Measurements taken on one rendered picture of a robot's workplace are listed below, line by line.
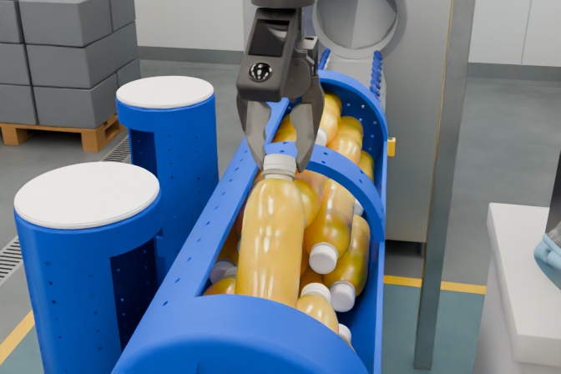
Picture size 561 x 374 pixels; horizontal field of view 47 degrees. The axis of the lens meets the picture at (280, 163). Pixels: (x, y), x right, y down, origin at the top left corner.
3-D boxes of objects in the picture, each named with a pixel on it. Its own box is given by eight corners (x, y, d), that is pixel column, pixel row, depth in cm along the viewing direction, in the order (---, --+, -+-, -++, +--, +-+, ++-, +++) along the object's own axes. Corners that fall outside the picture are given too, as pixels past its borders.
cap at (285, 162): (300, 175, 76) (302, 161, 77) (270, 169, 75) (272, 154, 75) (285, 181, 80) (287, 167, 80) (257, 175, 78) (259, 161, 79)
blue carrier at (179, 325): (375, 199, 148) (399, 80, 135) (351, 578, 69) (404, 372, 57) (252, 178, 150) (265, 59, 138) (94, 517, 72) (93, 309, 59)
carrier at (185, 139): (179, 300, 243) (124, 342, 221) (162, 73, 207) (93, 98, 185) (241, 327, 229) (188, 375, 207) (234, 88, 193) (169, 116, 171)
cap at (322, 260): (315, 268, 96) (313, 275, 94) (306, 246, 95) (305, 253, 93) (340, 263, 95) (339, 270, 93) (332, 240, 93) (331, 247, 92)
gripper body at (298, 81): (320, 83, 80) (322, -17, 75) (311, 106, 73) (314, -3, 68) (259, 80, 82) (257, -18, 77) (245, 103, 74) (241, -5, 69)
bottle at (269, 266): (305, 339, 70) (319, 174, 75) (245, 332, 68) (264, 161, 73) (276, 337, 77) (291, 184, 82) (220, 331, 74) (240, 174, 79)
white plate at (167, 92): (162, 70, 206) (162, 74, 207) (95, 93, 185) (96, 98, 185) (232, 85, 192) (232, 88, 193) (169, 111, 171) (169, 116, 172)
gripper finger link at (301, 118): (327, 154, 82) (316, 84, 79) (323, 174, 77) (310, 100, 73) (304, 156, 83) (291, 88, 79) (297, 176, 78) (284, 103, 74)
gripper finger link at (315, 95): (330, 130, 76) (318, 58, 73) (329, 135, 75) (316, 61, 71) (290, 134, 77) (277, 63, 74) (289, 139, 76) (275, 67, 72)
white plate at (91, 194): (5, 232, 114) (6, 238, 114) (164, 214, 120) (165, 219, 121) (21, 169, 138) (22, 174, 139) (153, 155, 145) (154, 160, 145)
